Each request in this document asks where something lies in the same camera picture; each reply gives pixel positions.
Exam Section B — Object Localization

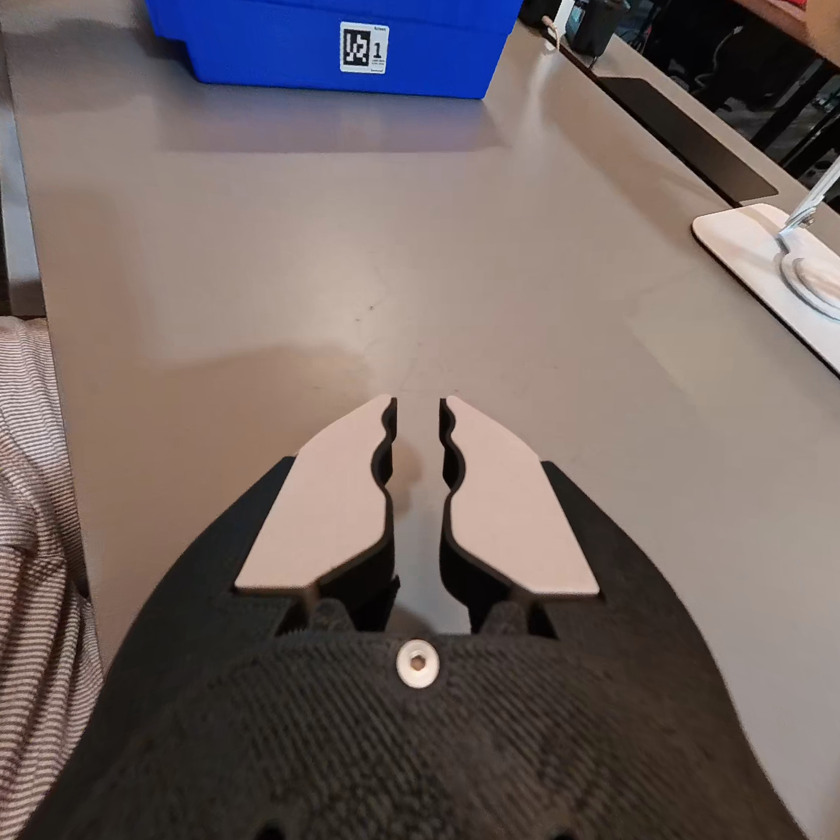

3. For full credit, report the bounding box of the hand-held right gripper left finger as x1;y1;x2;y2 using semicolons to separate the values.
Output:
234;394;399;616

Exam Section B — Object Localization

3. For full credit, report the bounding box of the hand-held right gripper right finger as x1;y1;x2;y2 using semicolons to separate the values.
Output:
438;395;601;609

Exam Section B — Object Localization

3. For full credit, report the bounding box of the striped cloth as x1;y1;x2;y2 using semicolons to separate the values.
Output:
0;317;106;840

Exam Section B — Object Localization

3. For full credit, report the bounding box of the blue plastic bin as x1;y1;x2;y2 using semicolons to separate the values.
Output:
143;0;524;101

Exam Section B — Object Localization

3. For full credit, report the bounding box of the dark round device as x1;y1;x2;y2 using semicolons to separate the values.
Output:
566;0;634;56

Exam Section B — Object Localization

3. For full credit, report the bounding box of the reddish wooden desk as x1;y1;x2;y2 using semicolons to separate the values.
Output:
764;0;840;67

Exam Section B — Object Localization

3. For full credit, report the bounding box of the white flat base plate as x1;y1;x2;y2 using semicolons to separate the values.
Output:
691;202;840;378

